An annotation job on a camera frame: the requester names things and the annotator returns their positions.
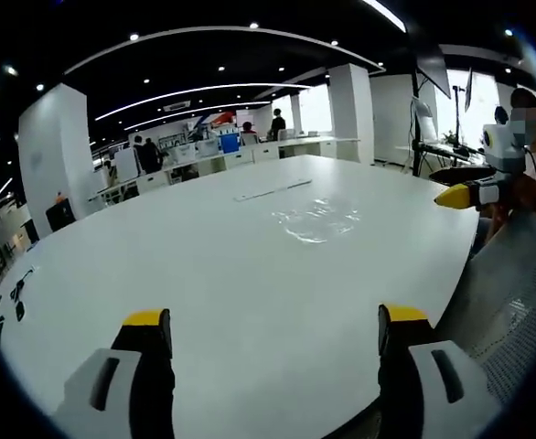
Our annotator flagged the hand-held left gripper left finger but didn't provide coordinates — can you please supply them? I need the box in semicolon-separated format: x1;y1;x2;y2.
50;308;177;439

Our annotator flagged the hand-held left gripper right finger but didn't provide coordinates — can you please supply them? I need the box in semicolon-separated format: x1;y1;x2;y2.
377;304;505;439

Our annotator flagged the clear plastic bag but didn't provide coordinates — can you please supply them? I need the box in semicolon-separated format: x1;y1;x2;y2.
271;198;364;244

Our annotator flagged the white side desk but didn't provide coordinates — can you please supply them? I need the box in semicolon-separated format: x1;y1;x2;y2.
394;141;485;161

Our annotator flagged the person's head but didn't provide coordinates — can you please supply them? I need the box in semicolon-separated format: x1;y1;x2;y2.
509;87;536;152

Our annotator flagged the black monitor stand pole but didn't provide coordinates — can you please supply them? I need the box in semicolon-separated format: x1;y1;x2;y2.
410;68;424;177

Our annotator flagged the narrow black monitor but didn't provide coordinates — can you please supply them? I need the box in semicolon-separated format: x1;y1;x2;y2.
463;67;475;113

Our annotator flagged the large black monitor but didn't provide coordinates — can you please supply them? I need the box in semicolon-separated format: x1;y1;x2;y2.
414;44;453;100

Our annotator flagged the grey mesh office chair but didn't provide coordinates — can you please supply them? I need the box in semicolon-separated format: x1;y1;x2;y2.
434;209;536;408

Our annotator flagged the black office chair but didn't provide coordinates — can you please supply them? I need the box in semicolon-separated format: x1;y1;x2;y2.
45;198;76;233

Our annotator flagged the row of white desks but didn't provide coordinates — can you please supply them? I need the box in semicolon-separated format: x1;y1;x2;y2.
88;135;361;203

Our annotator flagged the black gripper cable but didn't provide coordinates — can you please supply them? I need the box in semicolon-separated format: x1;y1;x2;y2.
521;145;536;180

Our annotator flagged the white table cable cover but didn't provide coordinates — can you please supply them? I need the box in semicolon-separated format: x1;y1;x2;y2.
232;178;314;203

